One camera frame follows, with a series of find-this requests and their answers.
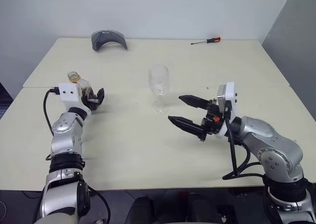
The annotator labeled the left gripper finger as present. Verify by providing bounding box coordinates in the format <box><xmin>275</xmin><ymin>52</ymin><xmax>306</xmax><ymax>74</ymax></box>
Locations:
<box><xmin>96</xmin><ymin>87</ymin><xmax>106</xmax><ymax>105</ymax></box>

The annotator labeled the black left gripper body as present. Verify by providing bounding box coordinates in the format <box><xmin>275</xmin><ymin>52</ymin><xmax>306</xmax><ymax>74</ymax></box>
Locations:
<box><xmin>81</xmin><ymin>97</ymin><xmax>101</xmax><ymax>111</ymax></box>

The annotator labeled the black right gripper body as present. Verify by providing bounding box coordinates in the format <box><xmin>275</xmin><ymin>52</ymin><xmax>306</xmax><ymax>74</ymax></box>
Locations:
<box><xmin>198</xmin><ymin>99</ymin><xmax>225</xmax><ymax>142</ymax></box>

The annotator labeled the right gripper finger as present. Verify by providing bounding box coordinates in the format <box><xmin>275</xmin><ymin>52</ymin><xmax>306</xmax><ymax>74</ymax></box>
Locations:
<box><xmin>178</xmin><ymin>94</ymin><xmax>211</xmax><ymax>110</ymax></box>
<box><xmin>167</xmin><ymin>115</ymin><xmax>205</xmax><ymax>137</ymax></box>

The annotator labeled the clear plastic drink bottle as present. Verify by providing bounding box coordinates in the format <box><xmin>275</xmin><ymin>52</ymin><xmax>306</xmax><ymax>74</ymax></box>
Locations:
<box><xmin>67</xmin><ymin>71</ymin><xmax>96</xmax><ymax>101</ymax></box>

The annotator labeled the clear wine glass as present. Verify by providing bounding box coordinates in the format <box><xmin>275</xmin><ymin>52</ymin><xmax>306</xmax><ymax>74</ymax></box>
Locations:
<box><xmin>148</xmin><ymin>64</ymin><xmax>170</xmax><ymax>115</ymax></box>

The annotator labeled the grey baseball cap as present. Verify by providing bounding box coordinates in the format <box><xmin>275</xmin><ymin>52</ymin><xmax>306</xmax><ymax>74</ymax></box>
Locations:
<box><xmin>90</xmin><ymin>30</ymin><xmax>128</xmax><ymax>52</ymax></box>

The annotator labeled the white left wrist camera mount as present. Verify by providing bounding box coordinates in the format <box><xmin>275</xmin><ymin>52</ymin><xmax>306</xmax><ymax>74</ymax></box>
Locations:
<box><xmin>58</xmin><ymin>83</ymin><xmax>83</xmax><ymax>110</ymax></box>

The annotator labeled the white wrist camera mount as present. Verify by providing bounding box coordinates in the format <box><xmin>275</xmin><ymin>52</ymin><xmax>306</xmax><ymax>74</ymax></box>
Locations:
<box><xmin>216</xmin><ymin>82</ymin><xmax>239</xmax><ymax>138</ymax></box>
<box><xmin>58</xmin><ymin>83</ymin><xmax>83</xmax><ymax>110</ymax></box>

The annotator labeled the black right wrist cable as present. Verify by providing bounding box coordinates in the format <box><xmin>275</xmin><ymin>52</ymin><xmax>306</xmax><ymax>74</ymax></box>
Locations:
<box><xmin>222</xmin><ymin>101</ymin><xmax>266</xmax><ymax>181</ymax></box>

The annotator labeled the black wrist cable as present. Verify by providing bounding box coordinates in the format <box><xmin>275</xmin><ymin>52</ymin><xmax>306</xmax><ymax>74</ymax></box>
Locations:
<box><xmin>222</xmin><ymin>101</ymin><xmax>266</xmax><ymax>181</ymax></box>
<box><xmin>43</xmin><ymin>87</ymin><xmax>60</xmax><ymax>136</ymax></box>

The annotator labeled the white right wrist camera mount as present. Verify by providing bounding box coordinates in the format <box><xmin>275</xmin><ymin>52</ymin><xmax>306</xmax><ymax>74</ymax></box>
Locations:
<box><xmin>216</xmin><ymin>82</ymin><xmax>239</xmax><ymax>138</ymax></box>

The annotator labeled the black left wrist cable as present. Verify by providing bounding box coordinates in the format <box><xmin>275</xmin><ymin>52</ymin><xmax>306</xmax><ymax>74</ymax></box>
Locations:
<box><xmin>43</xmin><ymin>87</ymin><xmax>60</xmax><ymax>136</ymax></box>

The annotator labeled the orange black handled screwdriver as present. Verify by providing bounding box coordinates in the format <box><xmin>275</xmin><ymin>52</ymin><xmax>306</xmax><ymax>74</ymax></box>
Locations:
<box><xmin>190</xmin><ymin>36</ymin><xmax>221</xmax><ymax>45</ymax></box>

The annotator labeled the black left upper arm cable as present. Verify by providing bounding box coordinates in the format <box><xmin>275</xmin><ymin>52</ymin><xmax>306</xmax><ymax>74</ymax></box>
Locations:
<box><xmin>87</xmin><ymin>185</ymin><xmax>111</xmax><ymax>224</ymax></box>

